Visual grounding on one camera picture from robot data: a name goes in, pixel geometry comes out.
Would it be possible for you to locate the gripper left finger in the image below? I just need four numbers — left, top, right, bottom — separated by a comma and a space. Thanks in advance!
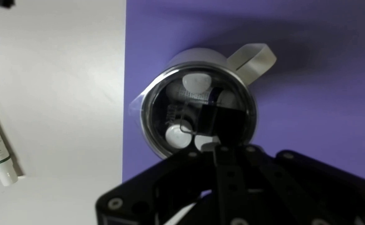
95, 145, 233, 225

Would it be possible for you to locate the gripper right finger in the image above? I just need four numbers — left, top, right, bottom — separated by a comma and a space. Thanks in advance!
232, 144, 365, 225

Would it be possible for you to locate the purple mat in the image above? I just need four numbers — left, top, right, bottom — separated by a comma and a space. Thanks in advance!
122, 0, 365, 200

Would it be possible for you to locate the silver travel mug with handle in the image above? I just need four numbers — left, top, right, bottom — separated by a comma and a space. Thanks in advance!
129, 43, 277, 160

